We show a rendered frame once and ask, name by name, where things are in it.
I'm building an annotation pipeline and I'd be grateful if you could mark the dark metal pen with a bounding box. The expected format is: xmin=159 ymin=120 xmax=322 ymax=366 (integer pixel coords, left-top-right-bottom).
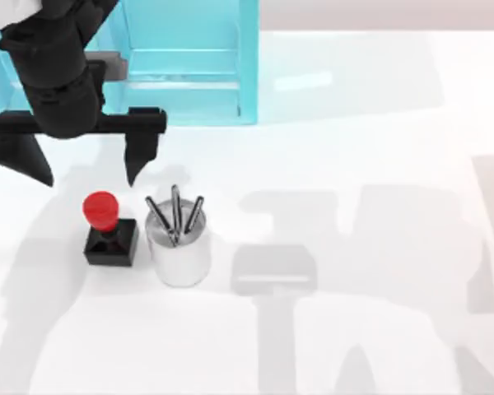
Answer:
xmin=184 ymin=196 xmax=206 ymax=236
xmin=170 ymin=184 xmax=184 ymax=244
xmin=144 ymin=196 xmax=179 ymax=247

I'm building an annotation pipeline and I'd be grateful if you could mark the red and black stamp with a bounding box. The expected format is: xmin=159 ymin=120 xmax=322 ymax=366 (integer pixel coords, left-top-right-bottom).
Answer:
xmin=81 ymin=190 xmax=141 ymax=267

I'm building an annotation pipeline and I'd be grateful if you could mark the light blue rack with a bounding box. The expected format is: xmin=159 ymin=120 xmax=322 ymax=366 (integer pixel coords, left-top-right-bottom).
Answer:
xmin=0 ymin=0 xmax=259 ymax=126

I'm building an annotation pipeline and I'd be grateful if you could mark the white pen cup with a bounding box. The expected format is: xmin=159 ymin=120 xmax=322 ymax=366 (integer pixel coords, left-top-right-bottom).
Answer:
xmin=144 ymin=198 xmax=212 ymax=288

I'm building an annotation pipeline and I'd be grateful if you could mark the grey camera box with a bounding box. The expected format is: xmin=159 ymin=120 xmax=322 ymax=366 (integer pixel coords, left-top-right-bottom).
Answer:
xmin=84 ymin=50 xmax=129 ymax=81

